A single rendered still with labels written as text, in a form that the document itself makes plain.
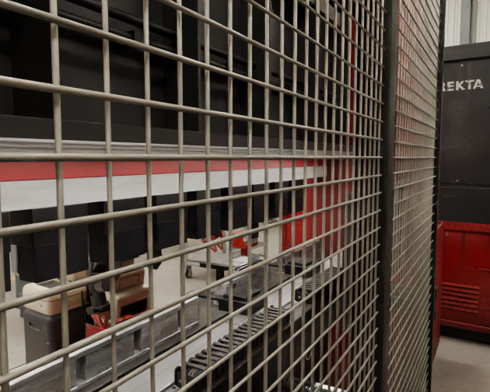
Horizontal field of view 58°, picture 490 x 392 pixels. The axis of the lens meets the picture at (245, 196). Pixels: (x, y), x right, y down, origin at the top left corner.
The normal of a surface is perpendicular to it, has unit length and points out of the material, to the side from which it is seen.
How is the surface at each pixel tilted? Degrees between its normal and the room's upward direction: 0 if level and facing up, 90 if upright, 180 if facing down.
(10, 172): 90
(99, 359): 90
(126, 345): 90
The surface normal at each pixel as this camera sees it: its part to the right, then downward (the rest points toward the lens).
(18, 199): 0.87, 0.04
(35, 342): -0.56, 0.07
